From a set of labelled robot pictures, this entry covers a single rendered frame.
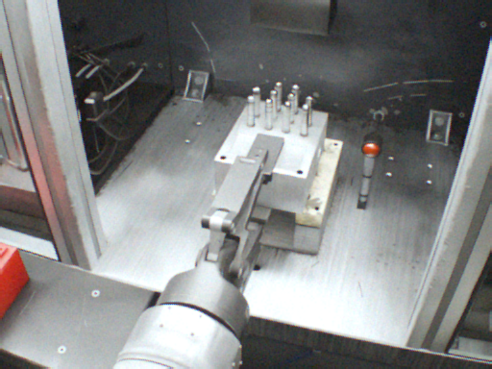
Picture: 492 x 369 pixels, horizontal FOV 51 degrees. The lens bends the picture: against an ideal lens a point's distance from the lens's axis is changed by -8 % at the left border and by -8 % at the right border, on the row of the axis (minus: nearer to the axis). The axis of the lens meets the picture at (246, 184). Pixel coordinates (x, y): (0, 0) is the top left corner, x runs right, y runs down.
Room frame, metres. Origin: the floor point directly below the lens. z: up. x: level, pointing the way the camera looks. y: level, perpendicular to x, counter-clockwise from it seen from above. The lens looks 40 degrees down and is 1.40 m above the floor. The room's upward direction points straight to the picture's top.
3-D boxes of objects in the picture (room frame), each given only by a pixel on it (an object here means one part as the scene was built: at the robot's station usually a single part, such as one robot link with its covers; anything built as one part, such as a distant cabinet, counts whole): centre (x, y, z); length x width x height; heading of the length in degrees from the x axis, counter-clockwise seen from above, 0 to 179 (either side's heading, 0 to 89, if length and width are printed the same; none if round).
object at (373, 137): (0.54, -0.16, 0.96); 0.03 x 0.03 x 0.12; 73
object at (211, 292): (0.30, 0.03, 1.03); 0.09 x 0.07 x 0.08; 163
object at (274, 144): (0.44, -0.02, 1.06); 0.07 x 0.03 x 0.01; 163
